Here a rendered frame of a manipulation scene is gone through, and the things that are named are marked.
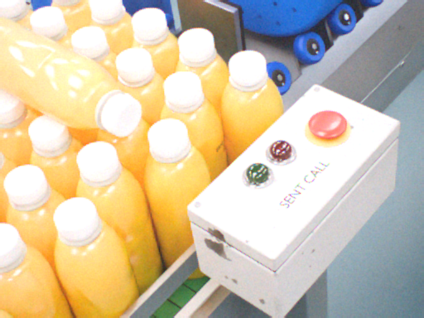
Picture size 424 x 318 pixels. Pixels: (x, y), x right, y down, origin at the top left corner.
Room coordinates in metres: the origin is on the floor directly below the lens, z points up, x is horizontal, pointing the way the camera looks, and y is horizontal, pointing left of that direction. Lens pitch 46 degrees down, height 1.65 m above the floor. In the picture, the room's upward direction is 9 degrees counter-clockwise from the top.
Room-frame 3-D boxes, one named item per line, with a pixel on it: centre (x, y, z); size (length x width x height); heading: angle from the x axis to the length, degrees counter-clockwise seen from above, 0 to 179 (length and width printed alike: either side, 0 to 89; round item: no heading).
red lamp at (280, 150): (0.52, -0.06, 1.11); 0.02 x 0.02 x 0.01
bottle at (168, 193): (0.57, 0.04, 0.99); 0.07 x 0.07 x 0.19
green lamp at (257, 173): (0.50, -0.04, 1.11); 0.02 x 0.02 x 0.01
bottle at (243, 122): (0.66, -0.05, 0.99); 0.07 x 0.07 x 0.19
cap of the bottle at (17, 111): (0.66, 0.21, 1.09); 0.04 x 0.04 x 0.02
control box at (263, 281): (0.51, -0.07, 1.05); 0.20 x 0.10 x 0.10; 133
